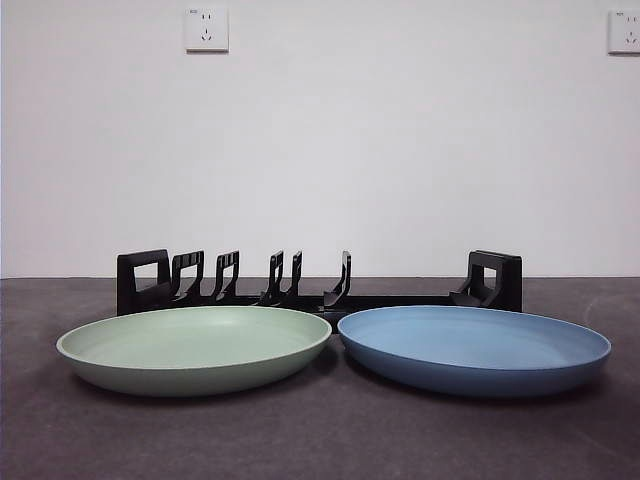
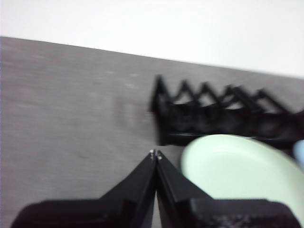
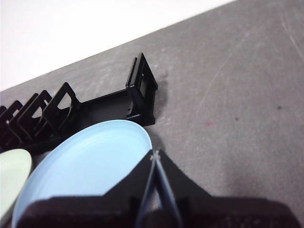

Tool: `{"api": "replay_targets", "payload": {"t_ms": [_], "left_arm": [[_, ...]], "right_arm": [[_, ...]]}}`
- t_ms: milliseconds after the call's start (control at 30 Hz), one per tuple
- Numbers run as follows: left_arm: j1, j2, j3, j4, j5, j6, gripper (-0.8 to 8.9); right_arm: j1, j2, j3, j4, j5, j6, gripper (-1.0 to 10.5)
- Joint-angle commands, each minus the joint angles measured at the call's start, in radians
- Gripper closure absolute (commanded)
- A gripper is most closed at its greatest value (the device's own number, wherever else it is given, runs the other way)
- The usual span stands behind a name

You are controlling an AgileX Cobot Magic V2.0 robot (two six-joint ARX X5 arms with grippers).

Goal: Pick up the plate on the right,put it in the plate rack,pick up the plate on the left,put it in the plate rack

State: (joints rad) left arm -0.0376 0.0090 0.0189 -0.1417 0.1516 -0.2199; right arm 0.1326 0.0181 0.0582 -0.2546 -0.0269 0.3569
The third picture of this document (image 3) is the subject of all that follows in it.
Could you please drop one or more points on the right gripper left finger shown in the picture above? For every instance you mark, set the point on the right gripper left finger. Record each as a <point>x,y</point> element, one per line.
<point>78,211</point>

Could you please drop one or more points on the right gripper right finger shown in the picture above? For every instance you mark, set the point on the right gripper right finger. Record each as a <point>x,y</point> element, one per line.
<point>225,213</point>

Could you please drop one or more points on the light blue plate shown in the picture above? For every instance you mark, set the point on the light blue plate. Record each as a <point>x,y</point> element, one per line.
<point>83,161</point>

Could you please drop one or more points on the pale green plate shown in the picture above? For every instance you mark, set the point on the pale green plate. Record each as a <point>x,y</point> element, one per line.
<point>12,175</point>

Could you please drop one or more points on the black plate rack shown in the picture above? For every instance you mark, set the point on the black plate rack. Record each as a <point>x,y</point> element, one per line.
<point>102,107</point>

